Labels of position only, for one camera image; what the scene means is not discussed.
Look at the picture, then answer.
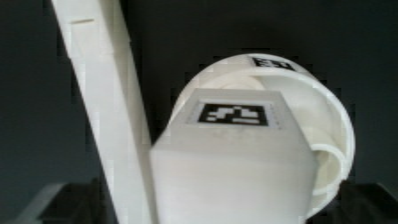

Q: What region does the white round stool seat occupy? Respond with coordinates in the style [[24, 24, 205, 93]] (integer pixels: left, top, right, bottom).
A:
[[171, 53, 356, 217]]

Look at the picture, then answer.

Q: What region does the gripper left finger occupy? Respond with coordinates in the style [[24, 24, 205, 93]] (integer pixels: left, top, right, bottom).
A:
[[11, 181, 109, 224]]

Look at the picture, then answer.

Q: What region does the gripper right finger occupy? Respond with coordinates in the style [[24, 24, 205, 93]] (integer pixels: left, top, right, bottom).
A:
[[335, 182, 398, 224]]

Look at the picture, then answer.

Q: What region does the white stool leg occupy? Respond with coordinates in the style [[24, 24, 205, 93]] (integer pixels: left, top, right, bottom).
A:
[[152, 89, 319, 224]]

